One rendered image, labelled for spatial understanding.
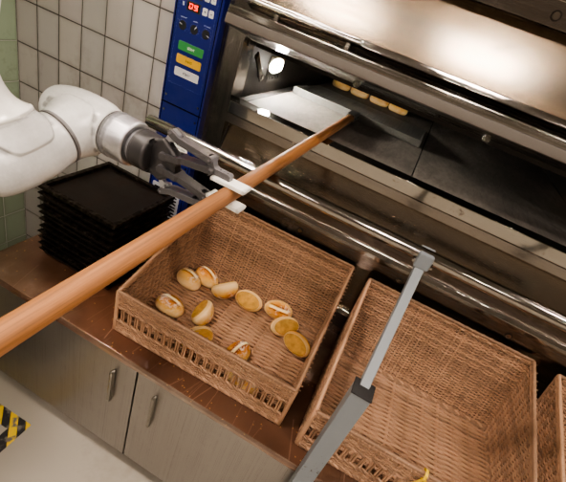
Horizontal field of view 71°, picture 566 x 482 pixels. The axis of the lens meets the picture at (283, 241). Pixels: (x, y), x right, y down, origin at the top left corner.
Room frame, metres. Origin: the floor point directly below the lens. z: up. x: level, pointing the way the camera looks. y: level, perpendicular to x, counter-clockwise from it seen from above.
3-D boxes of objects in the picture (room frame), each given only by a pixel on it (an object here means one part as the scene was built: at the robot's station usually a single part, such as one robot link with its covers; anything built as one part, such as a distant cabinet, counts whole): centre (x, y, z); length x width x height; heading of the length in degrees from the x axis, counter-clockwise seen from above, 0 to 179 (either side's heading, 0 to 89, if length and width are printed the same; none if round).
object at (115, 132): (0.68, 0.35, 1.20); 0.09 x 0.06 x 0.09; 168
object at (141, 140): (0.67, 0.28, 1.20); 0.09 x 0.07 x 0.08; 78
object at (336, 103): (1.79, -0.12, 1.19); 0.55 x 0.36 x 0.03; 78
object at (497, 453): (0.80, -0.53, 0.72); 0.56 x 0.49 x 0.28; 79
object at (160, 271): (0.93, 0.06, 0.72); 0.56 x 0.49 x 0.28; 79
